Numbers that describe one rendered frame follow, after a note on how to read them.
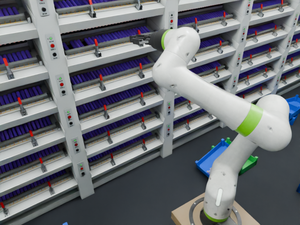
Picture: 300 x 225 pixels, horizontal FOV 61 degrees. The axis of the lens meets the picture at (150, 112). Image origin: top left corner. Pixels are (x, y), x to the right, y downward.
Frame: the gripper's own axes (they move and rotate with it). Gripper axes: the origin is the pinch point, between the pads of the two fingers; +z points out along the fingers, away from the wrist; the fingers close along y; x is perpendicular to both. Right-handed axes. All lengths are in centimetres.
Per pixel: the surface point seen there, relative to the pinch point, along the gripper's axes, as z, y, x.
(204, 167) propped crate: 13, 50, -107
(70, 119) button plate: 27, -35, -39
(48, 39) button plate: 17.4, -35.8, 5.8
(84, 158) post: 33, -32, -69
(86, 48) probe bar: 26.0, -16.7, -3.0
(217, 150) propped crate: 16, 67, -101
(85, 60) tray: 21.6, -19.8, -8.3
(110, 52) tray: 22.9, -4.9, -7.4
